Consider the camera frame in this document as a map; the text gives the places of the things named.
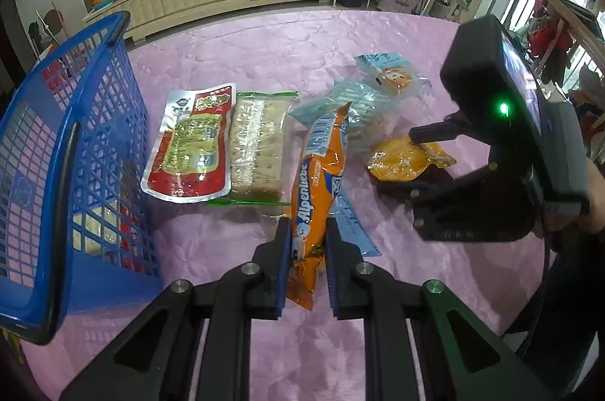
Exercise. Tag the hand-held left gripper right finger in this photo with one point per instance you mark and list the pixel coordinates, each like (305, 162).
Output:
(331, 268)

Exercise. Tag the pale blue flat wrapper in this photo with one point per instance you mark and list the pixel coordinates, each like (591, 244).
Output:
(352, 221)

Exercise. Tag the orange candy packet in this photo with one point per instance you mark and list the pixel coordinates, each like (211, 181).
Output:
(316, 174)

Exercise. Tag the red snack pouch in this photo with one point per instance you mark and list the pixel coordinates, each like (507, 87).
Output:
(189, 146)

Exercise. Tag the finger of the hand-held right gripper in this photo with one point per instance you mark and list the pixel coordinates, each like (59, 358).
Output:
(432, 132)
(439, 186)

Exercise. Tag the green-edged clear cracker packet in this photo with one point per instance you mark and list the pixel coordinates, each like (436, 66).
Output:
(255, 146)

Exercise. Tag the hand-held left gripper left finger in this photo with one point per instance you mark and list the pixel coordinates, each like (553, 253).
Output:
(283, 268)

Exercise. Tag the clear blue cartoon pastry packet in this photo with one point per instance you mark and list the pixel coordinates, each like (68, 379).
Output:
(392, 75)

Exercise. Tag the blue plastic basket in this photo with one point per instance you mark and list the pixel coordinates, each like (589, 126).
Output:
(108, 292)

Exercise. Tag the person's right hand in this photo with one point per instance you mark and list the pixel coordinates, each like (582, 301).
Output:
(596, 202)

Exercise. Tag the pale blue striped packet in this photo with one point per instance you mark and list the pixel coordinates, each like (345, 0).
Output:
(364, 103)

